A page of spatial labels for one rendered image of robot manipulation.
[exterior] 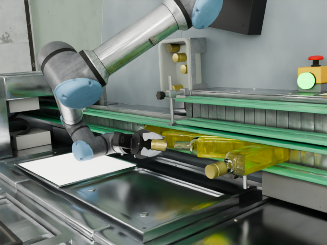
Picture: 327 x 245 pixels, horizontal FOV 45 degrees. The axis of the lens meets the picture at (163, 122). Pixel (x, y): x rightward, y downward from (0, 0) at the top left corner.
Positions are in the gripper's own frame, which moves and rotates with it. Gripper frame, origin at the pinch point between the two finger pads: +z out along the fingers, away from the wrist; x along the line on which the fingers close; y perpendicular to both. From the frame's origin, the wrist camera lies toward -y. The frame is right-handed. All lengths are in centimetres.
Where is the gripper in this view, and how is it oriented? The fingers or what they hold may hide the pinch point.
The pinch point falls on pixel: (157, 145)
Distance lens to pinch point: 125.6
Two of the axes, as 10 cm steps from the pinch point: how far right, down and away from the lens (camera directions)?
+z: 6.3, -0.1, -7.8
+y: 7.7, 1.4, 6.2
